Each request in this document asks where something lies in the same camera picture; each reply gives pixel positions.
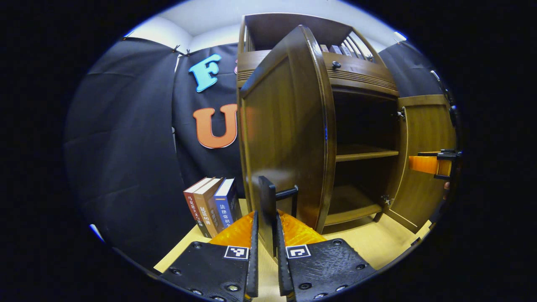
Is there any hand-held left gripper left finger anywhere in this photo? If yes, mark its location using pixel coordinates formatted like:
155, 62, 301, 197
159, 211, 259, 302

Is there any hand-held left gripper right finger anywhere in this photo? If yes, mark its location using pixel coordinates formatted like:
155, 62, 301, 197
275, 211, 377, 302

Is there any wooden shoe cabinet door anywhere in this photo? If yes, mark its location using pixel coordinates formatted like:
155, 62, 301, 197
237, 25, 337, 258
385, 94, 457, 234

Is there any wooden double-door shoe cabinet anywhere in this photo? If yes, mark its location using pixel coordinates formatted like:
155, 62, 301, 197
237, 13, 401, 229

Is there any wooden inner cabinet shelf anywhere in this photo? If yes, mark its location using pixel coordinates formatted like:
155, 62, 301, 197
335, 144, 399, 163

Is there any wooden cabinet drawer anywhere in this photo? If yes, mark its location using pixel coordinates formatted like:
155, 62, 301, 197
237, 49, 399, 98

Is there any brown-spined book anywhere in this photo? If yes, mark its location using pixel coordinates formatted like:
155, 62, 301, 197
194, 178, 225, 239

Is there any red-spined book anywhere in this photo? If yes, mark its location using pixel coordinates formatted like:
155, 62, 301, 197
183, 177, 215, 239

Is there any dark metal stand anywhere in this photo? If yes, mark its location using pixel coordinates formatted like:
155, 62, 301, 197
430, 69, 459, 127

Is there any blue-spined book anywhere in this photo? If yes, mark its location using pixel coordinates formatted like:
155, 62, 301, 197
214, 178, 243, 229

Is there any black backdrop cloth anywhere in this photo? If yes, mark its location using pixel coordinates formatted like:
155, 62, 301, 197
63, 37, 445, 269

